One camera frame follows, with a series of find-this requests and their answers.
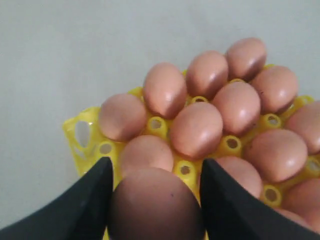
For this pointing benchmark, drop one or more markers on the brown egg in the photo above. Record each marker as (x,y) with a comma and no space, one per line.
(145,151)
(246,58)
(154,204)
(306,123)
(229,174)
(277,154)
(239,105)
(207,74)
(122,117)
(277,86)
(304,200)
(165,90)
(196,131)

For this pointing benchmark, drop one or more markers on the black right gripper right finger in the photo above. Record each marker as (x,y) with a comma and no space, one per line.
(231,213)

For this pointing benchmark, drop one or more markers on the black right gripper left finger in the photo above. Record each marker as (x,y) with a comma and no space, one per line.
(80,213)

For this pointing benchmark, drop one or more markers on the yellow plastic egg tray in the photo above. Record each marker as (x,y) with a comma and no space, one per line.
(88,145)

